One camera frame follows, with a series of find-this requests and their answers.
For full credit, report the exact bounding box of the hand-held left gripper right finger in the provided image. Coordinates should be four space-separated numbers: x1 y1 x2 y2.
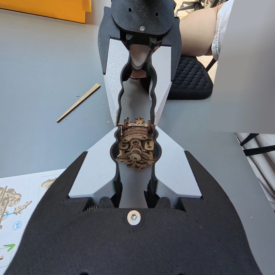
150 126 202 199

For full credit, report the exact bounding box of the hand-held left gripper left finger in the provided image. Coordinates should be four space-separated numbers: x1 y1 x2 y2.
68 126 123 199

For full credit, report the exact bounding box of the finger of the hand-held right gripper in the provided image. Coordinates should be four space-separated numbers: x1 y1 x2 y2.
104 37 132 127
148 44 173 127

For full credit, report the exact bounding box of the wooden mechanical model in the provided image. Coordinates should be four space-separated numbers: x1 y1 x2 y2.
118 117 157 171

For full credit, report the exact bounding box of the person's right forearm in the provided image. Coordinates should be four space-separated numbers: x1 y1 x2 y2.
179 4 223 57

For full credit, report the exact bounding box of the grey desk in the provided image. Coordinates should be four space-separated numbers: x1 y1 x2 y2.
0 9 267 217

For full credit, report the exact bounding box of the person's right hand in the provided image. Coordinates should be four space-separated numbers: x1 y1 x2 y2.
130 69 147 79

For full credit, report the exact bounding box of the black honeycomb cushion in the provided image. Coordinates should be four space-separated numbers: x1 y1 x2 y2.
167 55 214 100

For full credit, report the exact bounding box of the thin wooden stick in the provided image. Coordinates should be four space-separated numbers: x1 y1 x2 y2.
56 83 100 123

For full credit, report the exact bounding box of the black office chair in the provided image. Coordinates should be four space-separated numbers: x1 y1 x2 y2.
175 0 228 16

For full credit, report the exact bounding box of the person's white shirt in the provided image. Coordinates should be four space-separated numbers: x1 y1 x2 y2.
212 2 234 61

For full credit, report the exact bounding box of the illustrated instruction booklet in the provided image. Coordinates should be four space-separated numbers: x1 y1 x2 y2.
0 169 67 275

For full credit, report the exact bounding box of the yellow plastic bin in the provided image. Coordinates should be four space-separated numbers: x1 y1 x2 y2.
0 0 92 23

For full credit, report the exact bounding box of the white cloth with black straps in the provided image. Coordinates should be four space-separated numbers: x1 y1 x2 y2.
235 133 275 212

